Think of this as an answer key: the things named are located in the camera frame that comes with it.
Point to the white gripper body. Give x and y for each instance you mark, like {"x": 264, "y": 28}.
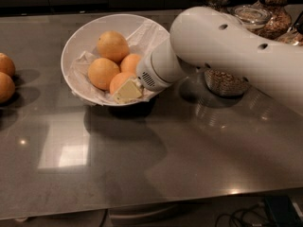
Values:
{"x": 147, "y": 73}

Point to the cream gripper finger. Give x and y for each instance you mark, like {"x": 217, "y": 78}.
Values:
{"x": 126, "y": 91}

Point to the orange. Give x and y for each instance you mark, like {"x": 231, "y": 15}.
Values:
{"x": 7, "y": 87}
{"x": 101, "y": 71}
{"x": 113, "y": 46}
{"x": 7, "y": 65}
{"x": 119, "y": 79}
{"x": 129, "y": 63}

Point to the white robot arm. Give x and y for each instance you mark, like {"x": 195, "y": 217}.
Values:
{"x": 201, "y": 37}

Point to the white bowl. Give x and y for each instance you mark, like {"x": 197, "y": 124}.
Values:
{"x": 85, "y": 35}

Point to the white paper liner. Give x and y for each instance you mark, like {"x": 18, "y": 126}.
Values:
{"x": 145, "y": 35}

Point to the front glass cereal jar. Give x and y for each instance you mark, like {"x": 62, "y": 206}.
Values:
{"x": 226, "y": 85}

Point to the back right glass jar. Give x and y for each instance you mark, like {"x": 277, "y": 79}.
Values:
{"x": 280, "y": 18}

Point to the far right glass jar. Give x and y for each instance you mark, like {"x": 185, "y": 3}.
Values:
{"x": 293, "y": 37}

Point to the black power adapter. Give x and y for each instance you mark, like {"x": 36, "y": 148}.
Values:
{"x": 282, "y": 212}

